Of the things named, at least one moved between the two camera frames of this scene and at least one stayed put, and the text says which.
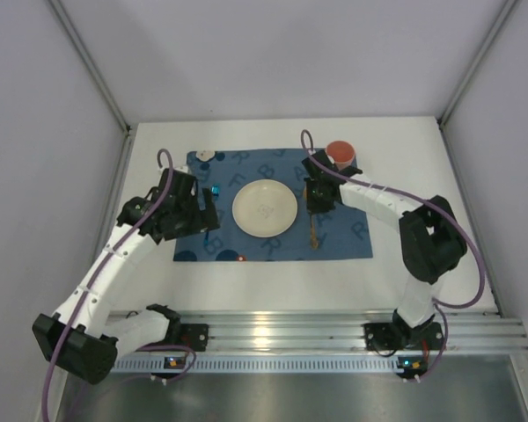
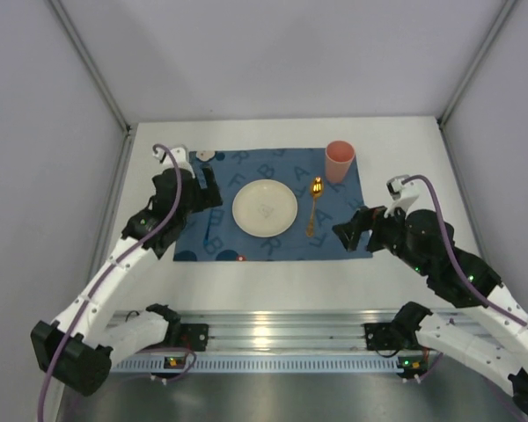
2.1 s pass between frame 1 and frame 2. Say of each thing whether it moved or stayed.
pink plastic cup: stayed
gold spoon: moved
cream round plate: stayed
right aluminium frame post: stayed
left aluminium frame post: stayed
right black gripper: moved
